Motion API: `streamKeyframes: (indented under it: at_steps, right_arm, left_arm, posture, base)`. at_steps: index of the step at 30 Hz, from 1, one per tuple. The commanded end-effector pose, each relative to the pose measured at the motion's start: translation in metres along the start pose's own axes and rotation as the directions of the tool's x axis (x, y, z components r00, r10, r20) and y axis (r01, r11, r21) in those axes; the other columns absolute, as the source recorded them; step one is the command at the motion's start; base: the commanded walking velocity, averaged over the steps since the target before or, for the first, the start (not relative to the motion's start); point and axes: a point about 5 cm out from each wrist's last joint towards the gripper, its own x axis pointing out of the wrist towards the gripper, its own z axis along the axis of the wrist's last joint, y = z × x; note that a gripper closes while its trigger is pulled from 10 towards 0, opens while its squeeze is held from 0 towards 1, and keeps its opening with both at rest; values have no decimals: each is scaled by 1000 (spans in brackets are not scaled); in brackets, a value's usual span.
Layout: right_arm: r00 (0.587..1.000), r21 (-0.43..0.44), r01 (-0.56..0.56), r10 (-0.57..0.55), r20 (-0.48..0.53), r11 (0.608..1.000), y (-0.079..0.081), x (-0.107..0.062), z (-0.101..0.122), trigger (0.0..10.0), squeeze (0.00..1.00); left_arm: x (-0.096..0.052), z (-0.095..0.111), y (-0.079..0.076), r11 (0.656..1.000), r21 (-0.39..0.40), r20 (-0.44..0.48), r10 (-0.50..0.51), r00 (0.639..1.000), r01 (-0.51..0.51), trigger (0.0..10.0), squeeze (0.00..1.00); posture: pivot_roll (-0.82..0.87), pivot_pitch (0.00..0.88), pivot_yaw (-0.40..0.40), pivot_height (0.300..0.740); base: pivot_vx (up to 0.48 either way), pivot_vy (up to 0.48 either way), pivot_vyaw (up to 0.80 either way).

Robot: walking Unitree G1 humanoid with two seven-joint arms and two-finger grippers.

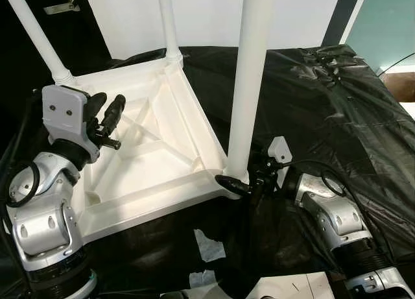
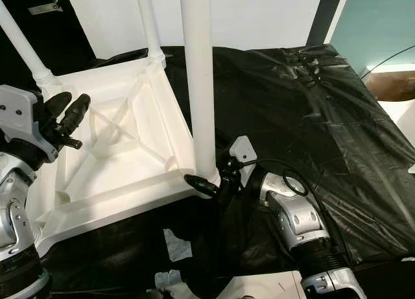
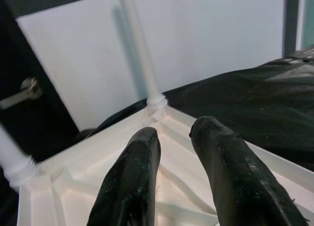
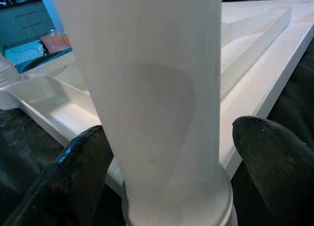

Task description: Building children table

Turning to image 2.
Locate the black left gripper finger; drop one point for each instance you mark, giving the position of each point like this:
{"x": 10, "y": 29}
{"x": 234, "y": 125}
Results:
{"x": 78, "y": 111}
{"x": 57, "y": 104}

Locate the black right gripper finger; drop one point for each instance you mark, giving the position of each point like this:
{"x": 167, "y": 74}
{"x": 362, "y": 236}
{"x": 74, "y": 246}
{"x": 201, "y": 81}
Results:
{"x": 200, "y": 184}

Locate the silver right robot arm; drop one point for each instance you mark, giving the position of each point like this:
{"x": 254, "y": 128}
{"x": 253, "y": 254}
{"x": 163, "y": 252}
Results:
{"x": 301, "y": 221}

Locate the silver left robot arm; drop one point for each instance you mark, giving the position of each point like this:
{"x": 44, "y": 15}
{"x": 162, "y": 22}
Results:
{"x": 16, "y": 247}

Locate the black door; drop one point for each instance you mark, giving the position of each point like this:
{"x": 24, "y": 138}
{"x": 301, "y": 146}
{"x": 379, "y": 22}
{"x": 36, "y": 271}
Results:
{"x": 58, "y": 33}

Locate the black plastic sheet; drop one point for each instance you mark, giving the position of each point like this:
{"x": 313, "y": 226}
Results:
{"x": 337, "y": 150}

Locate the brown wooden table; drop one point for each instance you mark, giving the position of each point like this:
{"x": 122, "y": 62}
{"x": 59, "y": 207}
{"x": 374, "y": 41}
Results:
{"x": 392, "y": 85}

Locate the teal glass panel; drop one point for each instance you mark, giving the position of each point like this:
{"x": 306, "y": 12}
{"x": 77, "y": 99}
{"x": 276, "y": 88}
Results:
{"x": 376, "y": 20}

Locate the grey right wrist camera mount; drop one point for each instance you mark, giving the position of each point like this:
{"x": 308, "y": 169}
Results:
{"x": 241, "y": 150}

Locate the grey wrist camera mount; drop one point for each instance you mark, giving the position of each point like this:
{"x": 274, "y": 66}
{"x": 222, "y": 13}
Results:
{"x": 19, "y": 111}
{"x": 241, "y": 150}

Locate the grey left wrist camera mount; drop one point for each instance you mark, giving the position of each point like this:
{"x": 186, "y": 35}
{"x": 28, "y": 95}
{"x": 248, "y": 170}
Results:
{"x": 19, "y": 111}

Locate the dark door frame post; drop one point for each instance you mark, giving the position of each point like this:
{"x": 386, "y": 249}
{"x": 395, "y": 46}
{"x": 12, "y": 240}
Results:
{"x": 325, "y": 13}

